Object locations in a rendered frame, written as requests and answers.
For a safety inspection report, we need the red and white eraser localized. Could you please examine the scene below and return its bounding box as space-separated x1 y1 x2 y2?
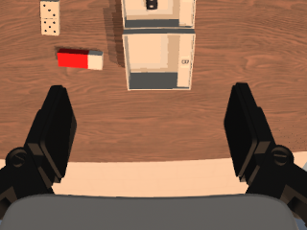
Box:
58 48 104 70

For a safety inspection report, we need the black battery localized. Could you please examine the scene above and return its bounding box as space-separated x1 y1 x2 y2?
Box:
146 0 158 12

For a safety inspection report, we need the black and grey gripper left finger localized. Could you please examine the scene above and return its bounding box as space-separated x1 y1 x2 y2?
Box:
0 85 77 220

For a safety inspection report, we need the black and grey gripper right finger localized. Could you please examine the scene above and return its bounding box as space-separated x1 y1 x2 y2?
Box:
224 82 307 227

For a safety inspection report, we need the cream domino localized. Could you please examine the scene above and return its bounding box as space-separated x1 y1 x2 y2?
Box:
40 0 60 35

